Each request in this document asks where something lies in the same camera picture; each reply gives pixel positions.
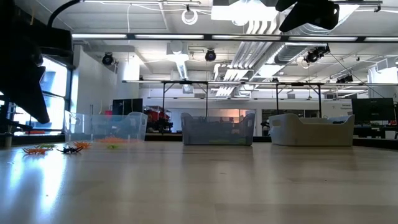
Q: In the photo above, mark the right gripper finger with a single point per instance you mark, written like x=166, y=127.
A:
x=284, y=4
x=317, y=15

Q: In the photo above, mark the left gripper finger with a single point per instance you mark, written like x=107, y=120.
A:
x=25, y=93

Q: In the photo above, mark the black stage light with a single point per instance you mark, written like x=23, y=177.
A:
x=345, y=79
x=315, y=54

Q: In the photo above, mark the red object on sill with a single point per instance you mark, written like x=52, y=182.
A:
x=35, y=132

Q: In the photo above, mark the black plastic spider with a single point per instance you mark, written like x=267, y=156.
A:
x=70, y=150

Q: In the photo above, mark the black ceiling spotlight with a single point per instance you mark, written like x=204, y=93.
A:
x=210, y=55
x=108, y=58

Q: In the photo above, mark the small red box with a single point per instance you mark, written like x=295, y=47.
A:
x=108, y=112

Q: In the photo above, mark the clear plastic bin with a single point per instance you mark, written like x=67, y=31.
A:
x=105, y=127

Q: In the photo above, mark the rig light bar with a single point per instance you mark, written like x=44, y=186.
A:
x=130, y=36

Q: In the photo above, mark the black cabinet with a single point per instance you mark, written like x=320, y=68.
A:
x=127, y=107

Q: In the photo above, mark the black computer monitor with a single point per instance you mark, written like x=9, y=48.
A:
x=373, y=109

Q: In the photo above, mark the white plastic bin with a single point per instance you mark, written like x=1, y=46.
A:
x=311, y=132

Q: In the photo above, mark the grey translucent plastic bin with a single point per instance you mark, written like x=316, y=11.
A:
x=217, y=130

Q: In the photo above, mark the round silver air duct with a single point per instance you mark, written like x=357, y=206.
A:
x=311, y=40

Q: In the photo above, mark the black window frame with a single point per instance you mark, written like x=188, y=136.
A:
x=69, y=93

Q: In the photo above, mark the grey cylinder post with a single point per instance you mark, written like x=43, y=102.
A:
x=7, y=141

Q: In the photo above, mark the black aluminium table frame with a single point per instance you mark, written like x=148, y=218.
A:
x=164, y=137

